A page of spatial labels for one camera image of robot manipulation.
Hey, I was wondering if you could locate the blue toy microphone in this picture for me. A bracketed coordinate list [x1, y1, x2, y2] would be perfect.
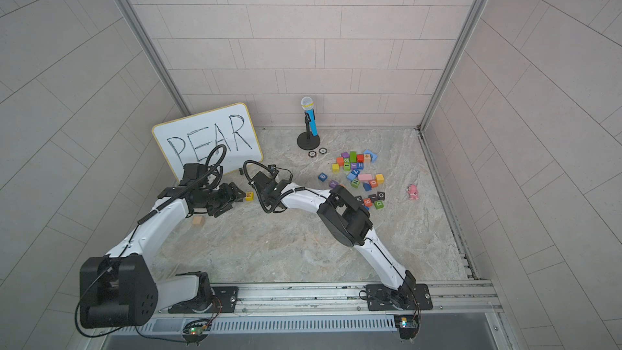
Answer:
[301, 97, 317, 136]

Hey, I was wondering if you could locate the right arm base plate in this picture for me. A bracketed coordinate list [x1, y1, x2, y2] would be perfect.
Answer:
[359, 283, 433, 311]

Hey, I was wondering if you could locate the left circuit board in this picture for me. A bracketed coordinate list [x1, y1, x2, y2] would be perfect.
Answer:
[182, 319, 212, 344]

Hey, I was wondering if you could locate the aluminium mounting rail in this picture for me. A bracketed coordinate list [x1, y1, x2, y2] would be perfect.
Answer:
[91, 279, 502, 319]

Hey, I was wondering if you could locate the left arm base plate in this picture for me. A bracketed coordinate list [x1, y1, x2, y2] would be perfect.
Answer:
[167, 286, 239, 314]

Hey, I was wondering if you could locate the plain wooden cube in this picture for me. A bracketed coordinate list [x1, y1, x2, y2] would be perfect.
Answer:
[192, 216, 205, 227]

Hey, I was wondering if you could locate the pink toy figure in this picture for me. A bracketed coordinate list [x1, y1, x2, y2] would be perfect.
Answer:
[407, 184, 419, 200]

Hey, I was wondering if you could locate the pink cube block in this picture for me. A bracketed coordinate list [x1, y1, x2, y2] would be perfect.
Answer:
[357, 173, 374, 182]

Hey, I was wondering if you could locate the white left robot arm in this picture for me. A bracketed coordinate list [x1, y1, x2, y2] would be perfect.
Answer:
[75, 164, 246, 329]

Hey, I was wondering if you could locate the right circuit board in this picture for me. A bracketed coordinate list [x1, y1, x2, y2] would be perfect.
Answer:
[394, 314, 420, 340]

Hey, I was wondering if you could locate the whiteboard with PEAR text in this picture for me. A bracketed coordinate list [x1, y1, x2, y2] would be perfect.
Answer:
[152, 103, 263, 180]

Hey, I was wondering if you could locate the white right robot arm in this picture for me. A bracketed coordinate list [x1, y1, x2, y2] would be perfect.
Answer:
[240, 160, 419, 310]

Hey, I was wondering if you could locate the circuit board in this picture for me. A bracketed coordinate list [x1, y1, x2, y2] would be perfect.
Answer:
[182, 319, 212, 344]
[394, 314, 420, 340]

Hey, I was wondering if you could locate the light blue arch block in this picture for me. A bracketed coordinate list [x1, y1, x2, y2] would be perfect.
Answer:
[363, 150, 377, 163]

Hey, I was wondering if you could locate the black microphone stand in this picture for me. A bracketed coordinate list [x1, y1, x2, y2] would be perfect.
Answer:
[296, 117, 320, 151]

